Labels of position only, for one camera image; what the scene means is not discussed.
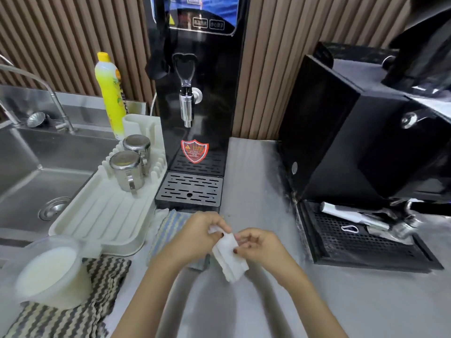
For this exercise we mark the person's right hand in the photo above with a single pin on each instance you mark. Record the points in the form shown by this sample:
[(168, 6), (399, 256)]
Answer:
[(267, 251)]

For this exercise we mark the person's left hand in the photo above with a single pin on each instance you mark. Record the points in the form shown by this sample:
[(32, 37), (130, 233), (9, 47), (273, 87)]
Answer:
[(192, 237)]

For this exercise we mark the person's left thumb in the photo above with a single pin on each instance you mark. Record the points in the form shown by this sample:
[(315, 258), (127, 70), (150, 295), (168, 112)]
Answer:
[(216, 238)]

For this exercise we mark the person's right thumb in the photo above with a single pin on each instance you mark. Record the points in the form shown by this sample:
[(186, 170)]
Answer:
[(246, 249)]

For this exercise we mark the white paper towel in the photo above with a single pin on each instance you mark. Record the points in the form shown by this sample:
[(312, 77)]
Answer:
[(230, 255)]

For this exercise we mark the person's right forearm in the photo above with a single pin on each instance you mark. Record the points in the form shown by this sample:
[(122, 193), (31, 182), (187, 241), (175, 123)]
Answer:
[(310, 306)]

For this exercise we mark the person's left forearm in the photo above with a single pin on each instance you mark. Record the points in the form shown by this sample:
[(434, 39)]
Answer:
[(151, 295)]

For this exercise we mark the blue striped cloth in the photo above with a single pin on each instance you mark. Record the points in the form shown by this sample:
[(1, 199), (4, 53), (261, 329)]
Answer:
[(172, 232)]

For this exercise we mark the black slotted drip tray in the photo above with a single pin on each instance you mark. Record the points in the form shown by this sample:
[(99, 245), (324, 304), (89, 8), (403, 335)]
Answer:
[(190, 190)]

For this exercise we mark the red shield sticker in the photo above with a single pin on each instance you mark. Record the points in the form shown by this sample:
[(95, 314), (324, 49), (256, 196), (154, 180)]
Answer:
[(194, 150)]

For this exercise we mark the white plastic dish rack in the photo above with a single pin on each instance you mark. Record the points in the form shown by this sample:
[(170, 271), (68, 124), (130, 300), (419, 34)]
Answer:
[(109, 200)]

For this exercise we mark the steel milk pitcher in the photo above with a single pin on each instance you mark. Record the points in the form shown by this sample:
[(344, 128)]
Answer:
[(125, 170), (136, 146)]

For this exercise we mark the black espresso machine drip tray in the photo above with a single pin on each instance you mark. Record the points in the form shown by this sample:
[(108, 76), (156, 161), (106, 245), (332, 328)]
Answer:
[(363, 239)]

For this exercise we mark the steel dispenser tap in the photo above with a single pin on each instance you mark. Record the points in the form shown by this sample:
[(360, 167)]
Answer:
[(186, 98)]

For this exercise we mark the black hot water dispenser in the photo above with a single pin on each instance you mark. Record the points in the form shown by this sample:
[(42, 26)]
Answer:
[(197, 84)]

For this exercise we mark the steel portafilter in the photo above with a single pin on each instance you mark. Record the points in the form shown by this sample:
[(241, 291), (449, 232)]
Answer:
[(401, 221)]

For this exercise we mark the black white striped cloth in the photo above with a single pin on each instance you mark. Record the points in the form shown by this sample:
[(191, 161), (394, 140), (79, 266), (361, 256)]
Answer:
[(67, 309)]

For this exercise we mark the black espresso machine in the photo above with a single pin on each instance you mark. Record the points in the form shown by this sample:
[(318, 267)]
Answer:
[(363, 130)]

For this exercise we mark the steel sink drain strainer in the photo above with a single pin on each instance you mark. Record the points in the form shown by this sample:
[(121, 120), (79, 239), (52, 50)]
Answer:
[(53, 208)]

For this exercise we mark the clear tub of milk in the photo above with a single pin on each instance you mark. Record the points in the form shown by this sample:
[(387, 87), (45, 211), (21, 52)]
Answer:
[(49, 272)]

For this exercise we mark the yellow dish soap bottle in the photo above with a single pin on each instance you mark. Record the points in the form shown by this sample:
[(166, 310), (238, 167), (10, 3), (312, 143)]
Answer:
[(110, 94)]

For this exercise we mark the stainless steel sink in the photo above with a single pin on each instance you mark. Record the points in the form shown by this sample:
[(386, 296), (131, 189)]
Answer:
[(38, 172)]

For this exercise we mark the steel sink plug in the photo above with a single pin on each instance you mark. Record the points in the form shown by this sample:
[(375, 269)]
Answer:
[(36, 119)]

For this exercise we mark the steel sink faucet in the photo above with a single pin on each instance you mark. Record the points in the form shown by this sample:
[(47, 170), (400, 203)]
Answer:
[(42, 91)]

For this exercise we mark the black coffee grinder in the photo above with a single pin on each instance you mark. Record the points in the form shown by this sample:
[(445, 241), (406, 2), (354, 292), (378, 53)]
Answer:
[(421, 45)]

